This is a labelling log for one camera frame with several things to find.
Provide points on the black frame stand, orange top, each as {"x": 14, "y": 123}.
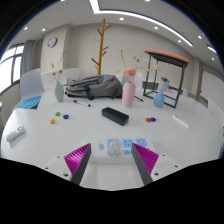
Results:
{"x": 168, "y": 55}

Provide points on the window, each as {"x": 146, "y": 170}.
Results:
{"x": 7, "y": 68}

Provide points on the white power strip, blue sockets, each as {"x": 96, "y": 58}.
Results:
{"x": 127, "y": 144}

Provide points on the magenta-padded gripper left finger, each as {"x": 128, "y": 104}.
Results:
{"x": 78, "y": 158}

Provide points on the orange round magnet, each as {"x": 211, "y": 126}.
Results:
{"x": 52, "y": 121}

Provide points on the wooden coat rack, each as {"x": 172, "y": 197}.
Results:
{"x": 101, "y": 46}

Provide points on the green round magnet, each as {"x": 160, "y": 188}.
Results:
{"x": 57, "y": 113}

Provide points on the short ceiling light strip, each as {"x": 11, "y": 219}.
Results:
{"x": 212, "y": 49}

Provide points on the round ceiling spot lights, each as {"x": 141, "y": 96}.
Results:
{"x": 121, "y": 19}

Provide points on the black and white marker pen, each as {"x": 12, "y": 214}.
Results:
{"x": 81, "y": 103}

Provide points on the white remote control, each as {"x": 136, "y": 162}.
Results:
{"x": 15, "y": 134}

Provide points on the pink vase with flowers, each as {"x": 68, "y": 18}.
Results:
{"x": 128, "y": 95}

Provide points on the round wall clock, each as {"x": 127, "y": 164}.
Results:
{"x": 52, "y": 42}

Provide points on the grey curtain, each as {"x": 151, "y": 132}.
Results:
{"x": 27, "y": 58}

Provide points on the green vase with dried stems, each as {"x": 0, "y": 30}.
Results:
{"x": 59, "y": 92}

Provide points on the black rectangular case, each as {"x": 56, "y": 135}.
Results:
{"x": 115, "y": 116}

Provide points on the white bar-shaped device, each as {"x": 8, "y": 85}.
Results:
{"x": 180, "y": 121}

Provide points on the blue round magnet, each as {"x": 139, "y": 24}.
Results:
{"x": 153, "y": 119}
{"x": 65, "y": 116}

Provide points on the white chair with blue cushion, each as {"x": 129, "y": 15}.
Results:
{"x": 30, "y": 85}

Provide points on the long ceiling light strip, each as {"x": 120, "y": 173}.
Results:
{"x": 95, "y": 6}

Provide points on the white wall board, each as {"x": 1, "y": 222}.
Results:
{"x": 213, "y": 90}

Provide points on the grey backpack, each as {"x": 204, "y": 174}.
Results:
{"x": 98, "y": 85}

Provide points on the red round magnet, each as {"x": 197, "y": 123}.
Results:
{"x": 148, "y": 119}

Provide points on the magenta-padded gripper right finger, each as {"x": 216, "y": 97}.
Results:
{"x": 146, "y": 159}

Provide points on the blue vase with dried stems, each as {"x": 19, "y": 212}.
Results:
{"x": 159, "y": 100}

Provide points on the plain white chair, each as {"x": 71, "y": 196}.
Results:
{"x": 139, "y": 78}

